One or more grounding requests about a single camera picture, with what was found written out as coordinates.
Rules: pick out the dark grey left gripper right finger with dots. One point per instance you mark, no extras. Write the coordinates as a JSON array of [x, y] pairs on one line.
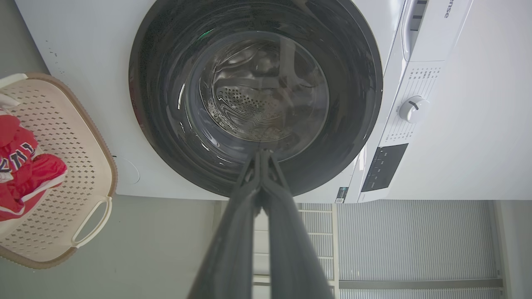
[[291, 249]]

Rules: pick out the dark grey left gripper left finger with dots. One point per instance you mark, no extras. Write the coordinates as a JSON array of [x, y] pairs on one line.
[[232, 241]]

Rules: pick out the black round glass washer door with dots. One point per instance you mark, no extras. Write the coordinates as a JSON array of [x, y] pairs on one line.
[[166, 124]]

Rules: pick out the white front-load washing machine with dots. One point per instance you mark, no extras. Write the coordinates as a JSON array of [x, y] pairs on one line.
[[469, 124]]

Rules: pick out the small dark panel sticker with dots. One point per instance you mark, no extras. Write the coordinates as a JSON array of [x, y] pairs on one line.
[[341, 195]]

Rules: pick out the grey ribbed shutter panel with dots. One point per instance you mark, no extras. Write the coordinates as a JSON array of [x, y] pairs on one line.
[[415, 241]]

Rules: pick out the black washer display panel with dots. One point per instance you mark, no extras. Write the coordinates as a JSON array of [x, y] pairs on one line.
[[384, 166]]

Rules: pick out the round drain filter cover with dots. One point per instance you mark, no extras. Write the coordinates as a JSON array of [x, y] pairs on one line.
[[126, 170]]

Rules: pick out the beige perforated laundry basket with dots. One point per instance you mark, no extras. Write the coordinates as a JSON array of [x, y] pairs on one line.
[[79, 158]]

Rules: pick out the white round control knob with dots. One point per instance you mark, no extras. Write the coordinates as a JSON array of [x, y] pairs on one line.
[[413, 109]]

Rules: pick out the red sports garment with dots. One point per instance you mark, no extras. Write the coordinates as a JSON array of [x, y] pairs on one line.
[[25, 174]]

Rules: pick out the white detergent drawer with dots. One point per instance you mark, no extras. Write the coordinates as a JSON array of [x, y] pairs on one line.
[[436, 33]]

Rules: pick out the white cloth garment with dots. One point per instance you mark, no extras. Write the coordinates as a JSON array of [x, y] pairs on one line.
[[6, 101]]

